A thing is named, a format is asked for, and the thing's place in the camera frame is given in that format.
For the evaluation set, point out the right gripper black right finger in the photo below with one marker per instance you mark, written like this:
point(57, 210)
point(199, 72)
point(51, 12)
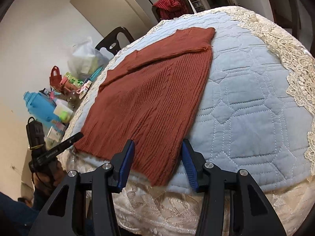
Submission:
point(250, 210)

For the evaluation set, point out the green leaf print package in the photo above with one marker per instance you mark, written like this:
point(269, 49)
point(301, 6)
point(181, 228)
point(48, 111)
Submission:
point(73, 80)

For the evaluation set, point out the rust red knit sweater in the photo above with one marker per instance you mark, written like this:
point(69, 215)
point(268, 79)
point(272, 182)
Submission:
point(152, 98)

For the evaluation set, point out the red checkered cloth on chair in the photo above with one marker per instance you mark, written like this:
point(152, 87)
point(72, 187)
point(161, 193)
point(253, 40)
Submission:
point(173, 4)

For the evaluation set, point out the cream cardboard box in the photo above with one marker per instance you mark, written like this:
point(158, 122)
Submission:
point(84, 89)

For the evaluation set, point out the blue plastic water bottle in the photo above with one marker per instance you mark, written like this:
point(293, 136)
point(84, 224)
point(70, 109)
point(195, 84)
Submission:
point(42, 108)

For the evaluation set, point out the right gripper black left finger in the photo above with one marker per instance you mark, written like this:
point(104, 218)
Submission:
point(83, 199)

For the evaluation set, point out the person's left hand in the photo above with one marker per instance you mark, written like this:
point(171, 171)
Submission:
point(44, 183)

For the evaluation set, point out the white green small container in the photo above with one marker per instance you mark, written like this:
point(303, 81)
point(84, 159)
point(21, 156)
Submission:
point(63, 112)

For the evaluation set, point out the cream lace tablecloth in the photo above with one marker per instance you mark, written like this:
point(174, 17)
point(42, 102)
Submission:
point(174, 209)

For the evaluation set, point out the teal glittery pouch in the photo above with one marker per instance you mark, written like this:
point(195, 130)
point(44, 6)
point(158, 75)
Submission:
point(94, 76)

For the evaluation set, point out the small red gift bag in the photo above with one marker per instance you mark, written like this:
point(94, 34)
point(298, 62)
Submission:
point(55, 77)

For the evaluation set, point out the white plastic bag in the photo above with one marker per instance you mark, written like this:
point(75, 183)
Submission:
point(84, 59)

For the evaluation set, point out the dark wooden chair far left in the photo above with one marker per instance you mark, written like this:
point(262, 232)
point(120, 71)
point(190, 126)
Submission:
point(111, 42)

